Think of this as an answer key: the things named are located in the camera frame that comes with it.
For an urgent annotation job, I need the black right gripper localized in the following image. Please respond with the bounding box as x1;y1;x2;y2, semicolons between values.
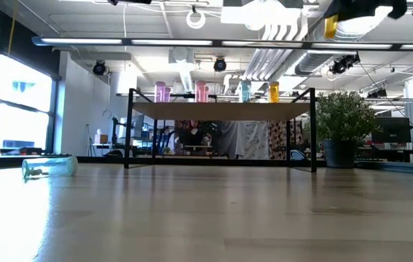
324;0;409;21

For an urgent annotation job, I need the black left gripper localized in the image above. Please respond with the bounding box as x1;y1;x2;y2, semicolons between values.
107;0;152;6

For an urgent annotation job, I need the orange medicine bottle white cap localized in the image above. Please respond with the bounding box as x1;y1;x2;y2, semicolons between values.
268;81;281;103
323;14;339;40

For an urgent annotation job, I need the teal medicine bottle white cap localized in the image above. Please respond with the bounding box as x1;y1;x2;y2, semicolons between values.
238;80;252;103
21;155;79;180

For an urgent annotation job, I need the black ceiling spot lamp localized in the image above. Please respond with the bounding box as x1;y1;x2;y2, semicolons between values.
328;52;362;76
213;56;228;73
92;60;107;76

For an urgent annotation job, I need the long LED light bar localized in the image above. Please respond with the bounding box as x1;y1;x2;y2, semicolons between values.
31;35;413;52

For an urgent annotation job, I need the white ceiling fixture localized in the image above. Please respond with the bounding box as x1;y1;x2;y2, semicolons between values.
220;0;304;32

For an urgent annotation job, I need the green potted plant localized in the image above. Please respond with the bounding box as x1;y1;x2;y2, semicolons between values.
302;90;382;170

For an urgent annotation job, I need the black monitor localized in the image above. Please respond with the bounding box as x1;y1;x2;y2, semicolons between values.
371;116;412;144

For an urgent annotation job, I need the person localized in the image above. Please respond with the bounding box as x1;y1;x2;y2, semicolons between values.
175;120;214;156

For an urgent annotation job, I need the brown patterned hanging cloth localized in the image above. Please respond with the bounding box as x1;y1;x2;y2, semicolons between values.
267;120;289;160

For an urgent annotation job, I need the large window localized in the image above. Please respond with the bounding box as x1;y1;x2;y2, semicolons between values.
0;54;61;156

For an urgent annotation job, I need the blue white object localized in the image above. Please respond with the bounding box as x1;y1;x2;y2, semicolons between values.
288;149;307;162

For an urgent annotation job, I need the white printed hanging cloth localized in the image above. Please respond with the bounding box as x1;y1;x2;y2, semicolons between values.
244;120;270;160

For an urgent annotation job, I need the plain white hanging cloth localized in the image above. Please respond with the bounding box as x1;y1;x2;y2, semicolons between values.
211;120;246;159

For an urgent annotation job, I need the white cable coil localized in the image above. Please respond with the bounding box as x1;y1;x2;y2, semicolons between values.
185;9;207;30

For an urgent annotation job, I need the silver ventilation duct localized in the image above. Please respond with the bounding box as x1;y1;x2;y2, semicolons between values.
244;0;398;83

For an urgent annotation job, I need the wooden shelf black metal frame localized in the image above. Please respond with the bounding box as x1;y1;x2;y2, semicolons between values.
123;87;318;174

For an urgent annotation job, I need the black aluminium table frame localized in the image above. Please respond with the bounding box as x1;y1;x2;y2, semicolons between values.
0;154;413;178

